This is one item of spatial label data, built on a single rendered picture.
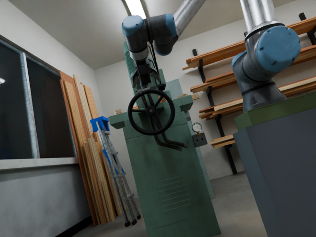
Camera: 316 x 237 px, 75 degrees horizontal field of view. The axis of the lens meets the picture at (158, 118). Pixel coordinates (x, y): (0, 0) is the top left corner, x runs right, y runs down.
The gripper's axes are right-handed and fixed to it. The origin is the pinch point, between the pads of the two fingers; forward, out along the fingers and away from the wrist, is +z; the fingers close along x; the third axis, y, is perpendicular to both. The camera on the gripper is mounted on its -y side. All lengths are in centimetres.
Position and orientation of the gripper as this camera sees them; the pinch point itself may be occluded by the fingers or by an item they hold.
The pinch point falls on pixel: (147, 85)
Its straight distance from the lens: 113.3
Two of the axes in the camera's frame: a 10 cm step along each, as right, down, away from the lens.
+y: -2.3, -8.2, 5.3
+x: -9.7, 2.5, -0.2
